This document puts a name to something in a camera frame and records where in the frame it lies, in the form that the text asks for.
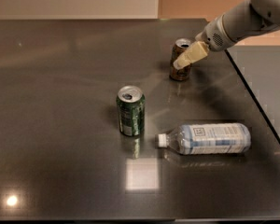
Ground grey side table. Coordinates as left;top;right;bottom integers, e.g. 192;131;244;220
228;46;280;140

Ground clear plastic water bottle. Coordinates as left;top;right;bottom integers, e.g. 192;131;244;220
157;123;251;155

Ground orange soda can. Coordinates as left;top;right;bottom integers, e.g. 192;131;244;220
169;38;191;81

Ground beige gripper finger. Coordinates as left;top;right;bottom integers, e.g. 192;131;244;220
174;41;209;70

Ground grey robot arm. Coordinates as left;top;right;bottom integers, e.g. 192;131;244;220
174;0;280;70

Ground green soda can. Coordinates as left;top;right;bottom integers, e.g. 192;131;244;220
116;85;145;136

